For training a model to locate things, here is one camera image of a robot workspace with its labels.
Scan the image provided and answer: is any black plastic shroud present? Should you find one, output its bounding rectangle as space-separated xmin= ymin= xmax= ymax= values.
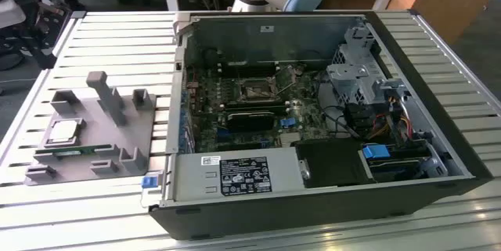
xmin=294 ymin=139 xmax=379 ymax=189

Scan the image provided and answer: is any silver metal drive cage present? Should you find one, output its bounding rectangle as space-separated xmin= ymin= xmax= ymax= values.
xmin=326 ymin=25 xmax=411 ymax=105

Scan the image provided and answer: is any grey plastic parts rack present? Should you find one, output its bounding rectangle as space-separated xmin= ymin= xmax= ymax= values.
xmin=21 ymin=70 xmax=158 ymax=187

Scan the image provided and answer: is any silver power supply with label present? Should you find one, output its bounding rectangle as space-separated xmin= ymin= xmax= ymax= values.
xmin=166 ymin=153 xmax=306 ymax=202

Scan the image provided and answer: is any yellow red wire bundle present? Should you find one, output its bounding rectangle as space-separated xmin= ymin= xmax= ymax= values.
xmin=367 ymin=92 xmax=415 ymax=146

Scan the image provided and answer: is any small silver heat sink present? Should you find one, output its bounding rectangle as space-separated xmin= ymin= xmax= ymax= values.
xmin=279 ymin=133 xmax=302 ymax=147

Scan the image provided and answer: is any blue disk carrier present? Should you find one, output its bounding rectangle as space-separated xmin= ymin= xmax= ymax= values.
xmin=362 ymin=144 xmax=391 ymax=161

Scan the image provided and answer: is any black internal cable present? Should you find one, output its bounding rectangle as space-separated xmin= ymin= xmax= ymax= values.
xmin=318 ymin=106 xmax=362 ymax=141

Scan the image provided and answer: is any silver square CPU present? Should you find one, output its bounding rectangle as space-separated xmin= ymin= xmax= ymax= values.
xmin=45 ymin=120 xmax=81 ymax=143

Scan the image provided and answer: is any thin metal locking lever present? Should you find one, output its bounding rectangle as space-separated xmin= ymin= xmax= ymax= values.
xmin=276 ymin=79 xmax=302 ymax=96

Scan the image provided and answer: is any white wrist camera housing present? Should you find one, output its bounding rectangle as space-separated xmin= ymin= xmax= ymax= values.
xmin=0 ymin=0 xmax=28 ymax=29

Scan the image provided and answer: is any green RAM stick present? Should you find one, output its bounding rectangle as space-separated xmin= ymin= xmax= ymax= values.
xmin=33 ymin=144 xmax=112 ymax=157

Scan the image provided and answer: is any metal socket cover frame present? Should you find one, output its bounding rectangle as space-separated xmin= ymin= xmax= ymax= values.
xmin=272 ymin=64 xmax=300 ymax=86

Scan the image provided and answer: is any black graphics card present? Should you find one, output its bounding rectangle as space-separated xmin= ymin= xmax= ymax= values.
xmin=226 ymin=111 xmax=275 ymax=133

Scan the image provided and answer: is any brown wooden cabinet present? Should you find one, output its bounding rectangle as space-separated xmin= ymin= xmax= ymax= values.
xmin=386 ymin=0 xmax=501 ymax=46

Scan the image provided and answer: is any black RAM slot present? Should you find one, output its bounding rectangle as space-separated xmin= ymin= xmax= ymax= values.
xmin=222 ymin=67 xmax=275 ymax=77
xmin=223 ymin=101 xmax=286 ymax=109
xmin=220 ymin=60 xmax=275 ymax=70
xmin=224 ymin=106 xmax=286 ymax=113

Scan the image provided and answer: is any black open PC case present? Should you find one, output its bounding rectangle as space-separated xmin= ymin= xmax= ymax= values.
xmin=148 ymin=9 xmax=494 ymax=242

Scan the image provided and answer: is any green motherboard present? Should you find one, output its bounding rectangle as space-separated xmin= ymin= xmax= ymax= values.
xmin=178 ymin=65 xmax=345 ymax=154

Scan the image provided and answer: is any CPU socket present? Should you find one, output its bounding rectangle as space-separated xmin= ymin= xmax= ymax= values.
xmin=238 ymin=78 xmax=283 ymax=101

